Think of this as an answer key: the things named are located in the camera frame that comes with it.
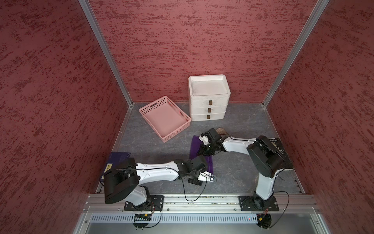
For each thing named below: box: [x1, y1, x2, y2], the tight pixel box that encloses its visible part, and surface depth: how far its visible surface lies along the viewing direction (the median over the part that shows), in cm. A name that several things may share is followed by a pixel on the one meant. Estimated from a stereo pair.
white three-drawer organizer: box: [187, 74, 231, 122], surface depth 101 cm
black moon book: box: [269, 137, 294, 169], surface depth 94 cm
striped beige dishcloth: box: [215, 127, 232, 137], surface depth 102 cm
